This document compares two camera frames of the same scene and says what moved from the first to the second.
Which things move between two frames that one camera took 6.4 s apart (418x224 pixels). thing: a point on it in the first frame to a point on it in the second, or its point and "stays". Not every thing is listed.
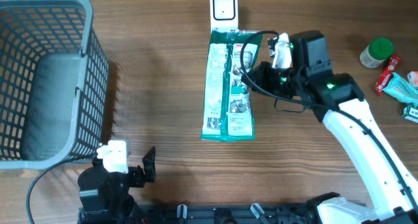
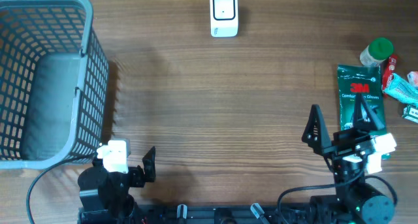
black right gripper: x=264 y=70 to x=344 y=140
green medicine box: x=410 y=113 stays
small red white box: x=413 y=78 stays
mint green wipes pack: x=403 y=89 stays
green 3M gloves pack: x=227 y=113 to x=366 y=80
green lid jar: x=377 y=51 stays
